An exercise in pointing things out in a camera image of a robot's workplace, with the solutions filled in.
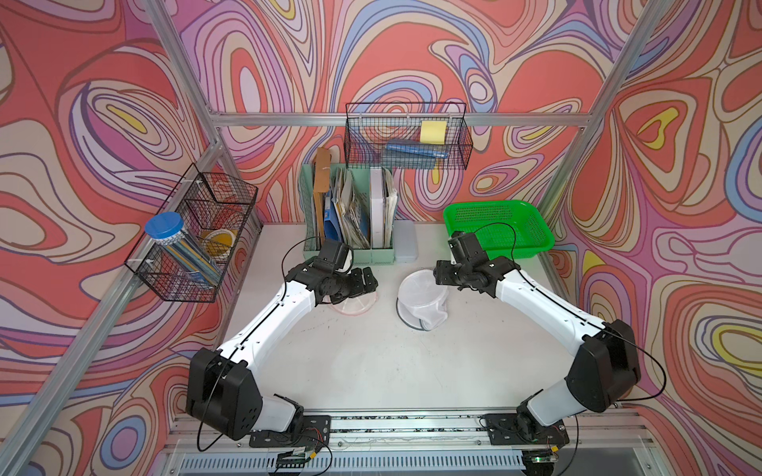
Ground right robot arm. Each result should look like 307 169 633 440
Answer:
434 231 641 441

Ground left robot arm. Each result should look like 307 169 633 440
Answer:
186 239 378 440

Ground white binder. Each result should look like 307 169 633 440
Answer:
369 168 385 249

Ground green plastic basket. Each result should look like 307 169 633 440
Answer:
443 200 556 259

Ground blue folder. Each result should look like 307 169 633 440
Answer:
323 198 344 243

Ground mint green file organizer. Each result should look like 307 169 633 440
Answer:
299 164 399 265

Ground magazines in organizer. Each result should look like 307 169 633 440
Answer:
331 169 371 250

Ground blue pen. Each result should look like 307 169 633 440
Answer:
385 142 450 160

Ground brown cardboard folder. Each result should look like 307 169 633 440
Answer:
313 148 331 249

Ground yellow tape roll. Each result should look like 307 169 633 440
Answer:
202 229 237 261

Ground yellow sticky note pad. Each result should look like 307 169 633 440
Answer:
419 120 448 145

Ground jar with blue lid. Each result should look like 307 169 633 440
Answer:
144 211 221 288

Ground black wire basket on rail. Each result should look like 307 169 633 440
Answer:
344 99 473 170

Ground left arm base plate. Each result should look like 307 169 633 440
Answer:
249 415 331 448

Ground black wire basket left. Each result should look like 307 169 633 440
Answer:
124 165 258 303

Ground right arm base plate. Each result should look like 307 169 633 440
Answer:
479 413 570 448

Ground aluminium frame rail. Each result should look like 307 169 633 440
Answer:
210 112 593 127

